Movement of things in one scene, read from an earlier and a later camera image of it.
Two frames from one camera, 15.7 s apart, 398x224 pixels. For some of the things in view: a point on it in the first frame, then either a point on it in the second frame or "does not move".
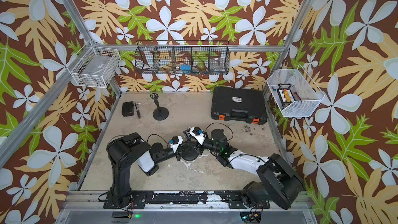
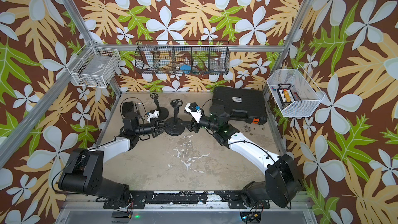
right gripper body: x=209 y=144 to x=205 y=124
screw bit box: x=285 y=94 does not move
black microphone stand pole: x=155 y=96 does not move
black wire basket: x=205 y=57 does not move
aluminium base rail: x=180 y=207 does not move
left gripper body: x=177 y=154 to x=154 y=127
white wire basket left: x=94 y=67 does not move
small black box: x=128 y=109 does not move
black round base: x=188 y=152 to x=174 y=126
